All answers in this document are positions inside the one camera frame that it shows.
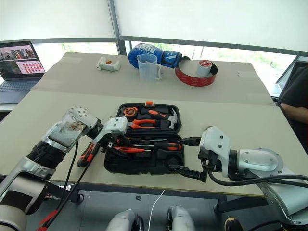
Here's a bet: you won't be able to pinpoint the grey window frame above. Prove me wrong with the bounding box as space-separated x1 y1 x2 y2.
0 0 308 58

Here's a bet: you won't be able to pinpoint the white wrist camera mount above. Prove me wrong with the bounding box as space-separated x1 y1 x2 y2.
94 116 129 146
199 126 231 178

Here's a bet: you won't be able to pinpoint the thin white cable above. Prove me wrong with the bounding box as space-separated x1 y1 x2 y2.
147 189 166 231

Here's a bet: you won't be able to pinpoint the open grey laptop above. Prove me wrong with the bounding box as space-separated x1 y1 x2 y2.
0 40 47 105

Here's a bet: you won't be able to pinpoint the orange black handled screwdriver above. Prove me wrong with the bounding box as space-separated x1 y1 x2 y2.
154 142 182 152

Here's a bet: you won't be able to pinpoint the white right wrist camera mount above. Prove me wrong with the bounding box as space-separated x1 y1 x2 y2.
199 126 231 178

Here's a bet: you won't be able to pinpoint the white plastic bracket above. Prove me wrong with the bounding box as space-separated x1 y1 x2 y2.
96 56 121 73

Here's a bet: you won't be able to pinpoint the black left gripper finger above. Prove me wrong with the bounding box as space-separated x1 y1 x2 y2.
115 136 132 148
105 146 126 158

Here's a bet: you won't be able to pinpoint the claw hammer orange black grip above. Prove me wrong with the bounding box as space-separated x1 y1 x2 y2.
140 107 179 130

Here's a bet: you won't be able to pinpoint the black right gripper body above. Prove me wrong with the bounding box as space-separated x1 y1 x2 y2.
197 147 222 173

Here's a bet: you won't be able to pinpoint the white tape roll red core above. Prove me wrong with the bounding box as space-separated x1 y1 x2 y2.
195 60 213 78

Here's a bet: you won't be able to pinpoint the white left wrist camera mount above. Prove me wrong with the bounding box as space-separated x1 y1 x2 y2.
94 116 129 146

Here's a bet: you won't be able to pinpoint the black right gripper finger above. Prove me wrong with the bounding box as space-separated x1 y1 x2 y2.
168 165 208 183
179 136 202 147

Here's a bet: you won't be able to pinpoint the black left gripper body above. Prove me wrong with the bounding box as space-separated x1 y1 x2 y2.
100 131 122 151

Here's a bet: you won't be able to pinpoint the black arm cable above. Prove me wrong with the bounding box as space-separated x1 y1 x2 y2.
36 141 93 231
207 168 308 188

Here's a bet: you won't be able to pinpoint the red tape ring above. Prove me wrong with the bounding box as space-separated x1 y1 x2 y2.
174 57 218 88

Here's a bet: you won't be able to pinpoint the dark laptop screen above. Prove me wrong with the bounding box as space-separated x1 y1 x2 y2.
274 56 300 97

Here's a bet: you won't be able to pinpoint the thin black precision screwdriver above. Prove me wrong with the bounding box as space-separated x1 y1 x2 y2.
131 138 169 143

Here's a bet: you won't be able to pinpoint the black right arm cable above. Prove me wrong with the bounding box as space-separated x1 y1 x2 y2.
207 168 308 188

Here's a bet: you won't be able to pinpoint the silver rounded robot leg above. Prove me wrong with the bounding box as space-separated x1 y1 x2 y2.
105 209 144 231
167 205 196 231

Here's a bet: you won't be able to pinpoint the orange black tape measure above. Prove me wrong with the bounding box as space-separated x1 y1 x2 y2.
123 107 139 118

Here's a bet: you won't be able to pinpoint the black plastic tool case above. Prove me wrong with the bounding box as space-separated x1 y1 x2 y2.
103 103 186 176

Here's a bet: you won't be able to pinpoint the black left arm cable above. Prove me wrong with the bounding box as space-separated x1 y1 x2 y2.
36 141 93 231

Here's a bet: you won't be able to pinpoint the orange handled needle-nose pliers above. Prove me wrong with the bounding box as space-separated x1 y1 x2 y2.
112 145 152 155

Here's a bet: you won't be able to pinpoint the person in black shirt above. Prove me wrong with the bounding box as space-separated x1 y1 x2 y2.
278 64 308 154

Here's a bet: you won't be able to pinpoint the blue boxing glove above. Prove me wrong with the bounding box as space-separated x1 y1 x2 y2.
128 43 191 70

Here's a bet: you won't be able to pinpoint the orange black utility knife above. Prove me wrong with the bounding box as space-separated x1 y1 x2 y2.
76 141 101 168

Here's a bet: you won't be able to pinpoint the clear plastic measuring jug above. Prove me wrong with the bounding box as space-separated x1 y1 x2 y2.
137 53 162 83

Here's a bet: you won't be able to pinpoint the black yellow shoe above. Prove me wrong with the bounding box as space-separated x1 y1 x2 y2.
224 217 244 231

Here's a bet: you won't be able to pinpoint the orange handled combination pliers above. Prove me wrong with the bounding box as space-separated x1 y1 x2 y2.
128 118 157 130

